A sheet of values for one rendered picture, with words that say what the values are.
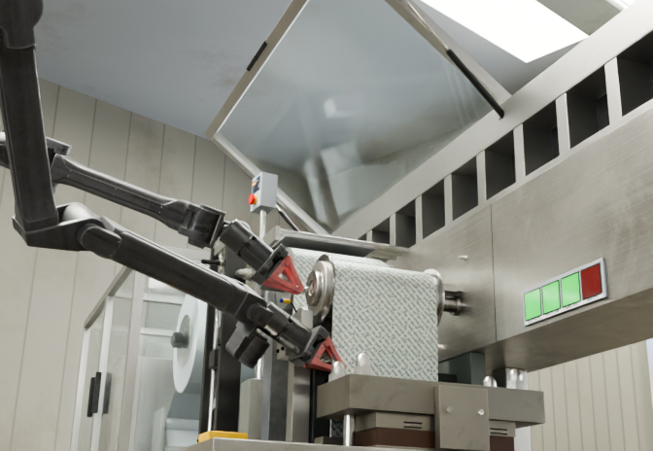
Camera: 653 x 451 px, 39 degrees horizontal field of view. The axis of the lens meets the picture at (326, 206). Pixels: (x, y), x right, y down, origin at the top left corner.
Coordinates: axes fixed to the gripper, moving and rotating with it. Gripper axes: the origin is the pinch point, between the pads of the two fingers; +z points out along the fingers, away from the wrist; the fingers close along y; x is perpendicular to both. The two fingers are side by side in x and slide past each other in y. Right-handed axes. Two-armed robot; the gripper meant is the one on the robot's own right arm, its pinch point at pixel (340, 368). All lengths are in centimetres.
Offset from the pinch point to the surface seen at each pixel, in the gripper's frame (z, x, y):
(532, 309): 20.6, 23.3, 23.5
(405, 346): 9.6, 11.9, 0.3
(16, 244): -93, 59, -288
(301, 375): -4.3, -3.2, -7.9
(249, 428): 6, -2, -74
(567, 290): 20.0, 24.4, 35.1
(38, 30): -142, 136, -240
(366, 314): -0.9, 12.6, 0.3
